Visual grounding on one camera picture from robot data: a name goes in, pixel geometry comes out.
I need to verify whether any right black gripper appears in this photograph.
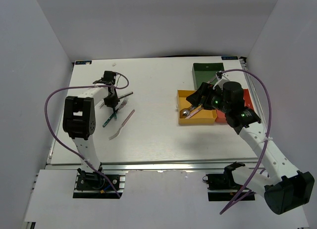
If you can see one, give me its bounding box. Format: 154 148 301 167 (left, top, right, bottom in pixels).
186 82 230 114

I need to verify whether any dark handle fork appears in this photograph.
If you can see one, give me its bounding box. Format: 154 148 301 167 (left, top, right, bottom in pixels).
99 91 133 108

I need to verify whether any teal handle knife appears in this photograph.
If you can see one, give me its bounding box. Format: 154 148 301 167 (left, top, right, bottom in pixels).
102 108 119 127

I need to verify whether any pink handle spoon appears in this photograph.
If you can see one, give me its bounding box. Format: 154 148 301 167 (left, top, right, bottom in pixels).
179 106 203 119

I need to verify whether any pink handle fork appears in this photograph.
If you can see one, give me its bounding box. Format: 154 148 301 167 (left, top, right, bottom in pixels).
108 109 135 140

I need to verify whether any teal handle fork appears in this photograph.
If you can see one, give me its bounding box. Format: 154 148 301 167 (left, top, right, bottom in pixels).
116 98 128 112

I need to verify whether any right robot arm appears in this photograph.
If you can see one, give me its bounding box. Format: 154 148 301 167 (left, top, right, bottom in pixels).
186 81 315 215

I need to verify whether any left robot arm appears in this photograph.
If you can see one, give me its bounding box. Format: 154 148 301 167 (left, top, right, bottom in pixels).
62 71 119 189

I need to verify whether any yellow box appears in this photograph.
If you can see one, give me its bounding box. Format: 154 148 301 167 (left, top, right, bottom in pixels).
177 90 217 125

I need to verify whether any green box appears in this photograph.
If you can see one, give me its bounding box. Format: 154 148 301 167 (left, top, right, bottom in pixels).
192 63 224 90

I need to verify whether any red box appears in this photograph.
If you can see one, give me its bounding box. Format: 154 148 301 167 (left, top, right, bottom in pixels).
215 89 254 123

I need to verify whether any right blue table sticker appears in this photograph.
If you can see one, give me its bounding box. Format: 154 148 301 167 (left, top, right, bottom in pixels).
221 56 239 60

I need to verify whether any blue table sticker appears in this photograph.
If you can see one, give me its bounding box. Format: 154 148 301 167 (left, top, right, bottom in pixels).
74 60 92 65
221 56 239 60

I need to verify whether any left blue table sticker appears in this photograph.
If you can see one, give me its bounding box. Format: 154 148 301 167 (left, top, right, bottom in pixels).
74 60 92 65

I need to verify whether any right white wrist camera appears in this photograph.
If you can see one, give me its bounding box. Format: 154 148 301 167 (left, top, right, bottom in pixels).
213 71 230 89

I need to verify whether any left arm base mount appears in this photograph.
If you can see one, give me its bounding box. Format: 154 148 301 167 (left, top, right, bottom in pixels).
73 168 119 199

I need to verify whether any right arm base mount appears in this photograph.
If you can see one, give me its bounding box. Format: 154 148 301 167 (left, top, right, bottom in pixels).
202 173 242 202

